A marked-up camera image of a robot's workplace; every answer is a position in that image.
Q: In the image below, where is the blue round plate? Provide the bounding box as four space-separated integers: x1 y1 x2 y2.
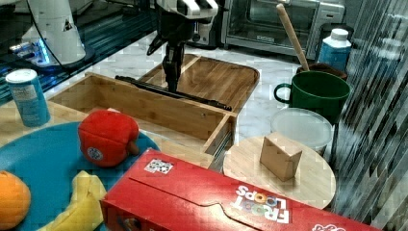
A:
0 120 161 231

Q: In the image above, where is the wooden pestle stick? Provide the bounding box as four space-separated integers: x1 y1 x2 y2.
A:
276 3 309 71

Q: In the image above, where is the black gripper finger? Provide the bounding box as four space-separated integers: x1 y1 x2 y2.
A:
162 42 185 92

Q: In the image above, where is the clear lidded plastic container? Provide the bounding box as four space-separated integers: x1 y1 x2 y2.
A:
270 108 333 155

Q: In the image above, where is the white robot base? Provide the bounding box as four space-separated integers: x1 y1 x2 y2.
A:
10 0 93 67

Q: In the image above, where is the blue bottle white cap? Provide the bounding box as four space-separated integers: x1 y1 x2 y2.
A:
318 28 351 71

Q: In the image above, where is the silver toaster oven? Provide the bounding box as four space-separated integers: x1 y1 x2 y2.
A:
221 0 345 60

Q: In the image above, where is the dark brown bowl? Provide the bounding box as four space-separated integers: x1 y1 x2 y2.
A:
295 63 347 81

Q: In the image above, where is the orange plush fruit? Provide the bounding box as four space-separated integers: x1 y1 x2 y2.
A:
0 170 31 231

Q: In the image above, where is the wooden bamboo drawer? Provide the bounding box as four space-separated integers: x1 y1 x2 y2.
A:
49 72 234 169

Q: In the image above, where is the round wooden board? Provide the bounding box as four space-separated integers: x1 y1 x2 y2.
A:
222 137 336 209

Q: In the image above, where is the red plush apple toy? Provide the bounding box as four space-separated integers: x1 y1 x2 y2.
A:
78 110 140 167

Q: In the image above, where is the green mug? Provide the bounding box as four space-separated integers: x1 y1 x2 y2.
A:
273 71 351 124

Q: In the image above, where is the wooden tray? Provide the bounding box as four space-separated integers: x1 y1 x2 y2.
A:
138 54 259 116

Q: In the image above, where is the yellow plush banana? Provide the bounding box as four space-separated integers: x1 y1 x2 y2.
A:
37 170 107 231

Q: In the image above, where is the blue cylindrical can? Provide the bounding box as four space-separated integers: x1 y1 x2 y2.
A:
6 68 50 127

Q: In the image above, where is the red Froot Loops box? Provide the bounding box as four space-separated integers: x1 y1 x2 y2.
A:
101 149 380 231

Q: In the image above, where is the silver toaster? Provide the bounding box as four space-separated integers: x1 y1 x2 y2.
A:
188 15 222 50

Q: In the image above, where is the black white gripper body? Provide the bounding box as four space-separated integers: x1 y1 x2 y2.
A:
147 0 218 55

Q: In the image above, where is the wooden cube block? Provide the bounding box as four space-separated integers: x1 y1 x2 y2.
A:
260 132 302 181

